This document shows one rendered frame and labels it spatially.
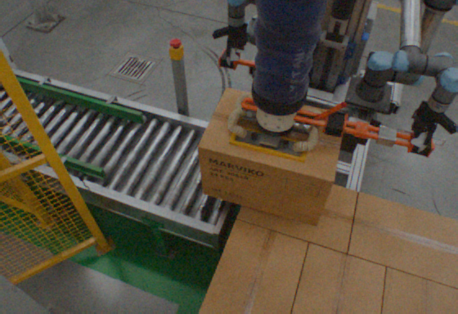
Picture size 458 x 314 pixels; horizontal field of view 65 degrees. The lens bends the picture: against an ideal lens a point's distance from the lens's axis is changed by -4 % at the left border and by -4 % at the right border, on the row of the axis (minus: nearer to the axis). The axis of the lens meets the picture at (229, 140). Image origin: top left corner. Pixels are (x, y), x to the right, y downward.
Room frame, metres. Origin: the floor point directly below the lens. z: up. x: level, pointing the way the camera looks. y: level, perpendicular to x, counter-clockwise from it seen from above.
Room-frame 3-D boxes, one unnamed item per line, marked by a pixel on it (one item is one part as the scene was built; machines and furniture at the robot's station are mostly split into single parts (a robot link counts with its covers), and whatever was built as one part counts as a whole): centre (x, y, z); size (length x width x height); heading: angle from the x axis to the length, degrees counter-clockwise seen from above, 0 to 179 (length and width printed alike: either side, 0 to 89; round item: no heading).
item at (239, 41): (1.46, -0.02, 1.34); 0.09 x 0.08 x 0.12; 73
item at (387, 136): (0.99, -0.64, 1.19); 0.07 x 0.07 x 0.04; 73
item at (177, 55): (1.82, 0.33, 0.50); 0.07 x 0.07 x 1.00; 71
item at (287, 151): (1.04, -0.17, 1.09); 0.34 x 0.10 x 0.05; 73
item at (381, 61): (1.42, -0.73, 1.20); 0.13 x 0.12 x 0.14; 78
